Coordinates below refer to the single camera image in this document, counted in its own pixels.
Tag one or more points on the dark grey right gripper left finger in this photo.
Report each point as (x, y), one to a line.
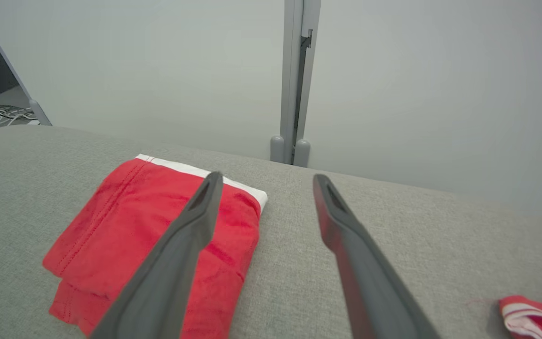
(167, 278)

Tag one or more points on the red shorts with white band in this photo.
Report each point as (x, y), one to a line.
(125, 226)

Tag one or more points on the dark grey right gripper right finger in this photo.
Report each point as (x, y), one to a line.
(374, 282)

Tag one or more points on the red shirt with striped cuffs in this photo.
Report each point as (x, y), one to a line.
(534, 320)

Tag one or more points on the grey partition post with two feet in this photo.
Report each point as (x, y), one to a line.
(292, 70)

